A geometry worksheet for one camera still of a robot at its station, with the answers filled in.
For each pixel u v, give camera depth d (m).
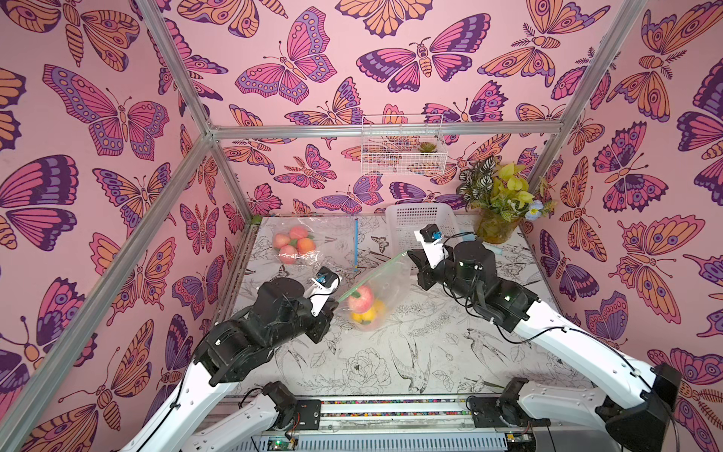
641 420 0.38
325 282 0.52
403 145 0.95
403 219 1.13
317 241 1.13
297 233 1.08
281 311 0.45
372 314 0.73
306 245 1.05
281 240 1.06
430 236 0.56
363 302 0.69
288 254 1.01
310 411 0.75
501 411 0.65
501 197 0.95
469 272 0.51
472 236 1.12
